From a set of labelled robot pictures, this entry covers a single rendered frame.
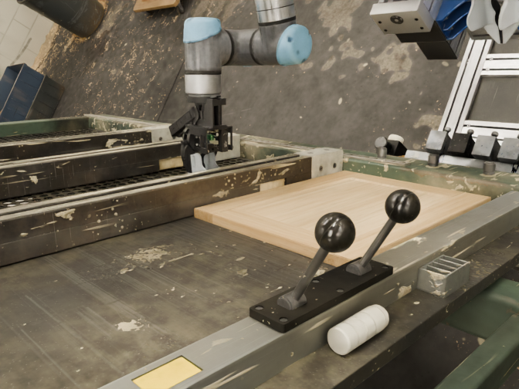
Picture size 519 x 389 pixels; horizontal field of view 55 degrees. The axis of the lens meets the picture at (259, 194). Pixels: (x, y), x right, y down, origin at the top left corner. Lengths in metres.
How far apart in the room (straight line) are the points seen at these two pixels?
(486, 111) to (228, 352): 1.71
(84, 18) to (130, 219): 4.46
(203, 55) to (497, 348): 0.72
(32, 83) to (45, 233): 4.32
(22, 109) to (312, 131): 3.11
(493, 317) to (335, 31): 2.34
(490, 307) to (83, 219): 0.64
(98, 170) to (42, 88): 3.87
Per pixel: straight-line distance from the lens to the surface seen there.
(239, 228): 0.88
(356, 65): 2.74
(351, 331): 0.54
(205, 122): 1.05
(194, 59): 1.04
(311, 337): 0.54
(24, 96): 5.09
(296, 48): 1.00
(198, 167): 1.09
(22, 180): 1.24
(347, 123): 2.57
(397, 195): 0.55
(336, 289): 0.57
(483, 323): 0.84
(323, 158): 1.25
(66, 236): 0.86
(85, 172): 1.29
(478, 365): 0.67
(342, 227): 0.45
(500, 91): 2.08
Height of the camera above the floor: 1.92
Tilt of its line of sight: 45 degrees down
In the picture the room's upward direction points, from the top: 59 degrees counter-clockwise
